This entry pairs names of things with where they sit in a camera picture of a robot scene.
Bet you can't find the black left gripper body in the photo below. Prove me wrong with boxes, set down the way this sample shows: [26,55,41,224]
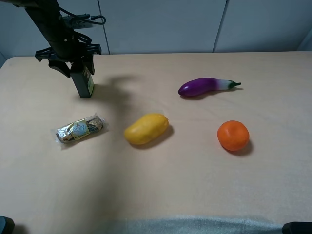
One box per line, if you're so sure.
[35,33,101,62]

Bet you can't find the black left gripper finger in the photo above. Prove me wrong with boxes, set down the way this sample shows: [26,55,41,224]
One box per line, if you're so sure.
[82,54,95,75]
[48,60,71,78]

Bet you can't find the dark green pump bottle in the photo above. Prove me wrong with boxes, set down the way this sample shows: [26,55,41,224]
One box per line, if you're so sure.
[70,62,94,98]

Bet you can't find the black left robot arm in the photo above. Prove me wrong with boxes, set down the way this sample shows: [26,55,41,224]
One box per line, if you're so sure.
[5,0,106,78]

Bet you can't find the gold wrapped chocolate pack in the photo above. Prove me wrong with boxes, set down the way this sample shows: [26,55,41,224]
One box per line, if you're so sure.
[51,113,109,150]

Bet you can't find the yellow toy mango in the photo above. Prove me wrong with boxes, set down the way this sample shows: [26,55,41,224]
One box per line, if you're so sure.
[124,113,169,145]

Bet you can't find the purple toy eggplant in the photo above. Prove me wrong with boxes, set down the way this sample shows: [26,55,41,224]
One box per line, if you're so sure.
[178,78,241,97]

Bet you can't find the orange toy tangerine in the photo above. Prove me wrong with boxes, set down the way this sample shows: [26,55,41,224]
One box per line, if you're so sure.
[217,120,250,151]

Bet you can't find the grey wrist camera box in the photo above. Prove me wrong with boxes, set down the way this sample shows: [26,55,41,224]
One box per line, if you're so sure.
[62,15,93,29]

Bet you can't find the black camera cable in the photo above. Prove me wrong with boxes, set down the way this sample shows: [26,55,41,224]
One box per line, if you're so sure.
[58,6,107,44]

